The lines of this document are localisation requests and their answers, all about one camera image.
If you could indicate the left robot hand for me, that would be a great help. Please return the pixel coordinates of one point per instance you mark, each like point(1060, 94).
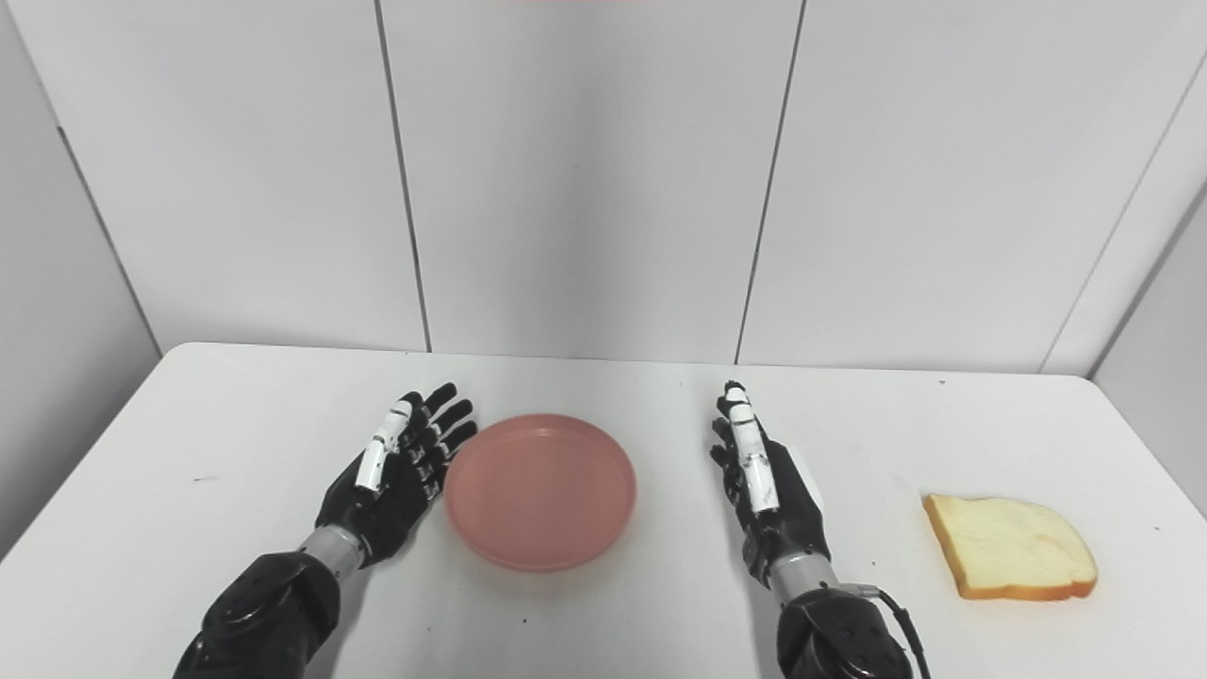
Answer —
point(396, 481)

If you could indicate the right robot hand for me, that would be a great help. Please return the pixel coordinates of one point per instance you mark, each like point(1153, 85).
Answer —
point(768, 490)

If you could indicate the pink round plate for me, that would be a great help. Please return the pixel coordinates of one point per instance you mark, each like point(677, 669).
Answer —
point(539, 492)

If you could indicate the slice of white bread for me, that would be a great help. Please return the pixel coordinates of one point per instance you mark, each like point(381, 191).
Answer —
point(1011, 549)

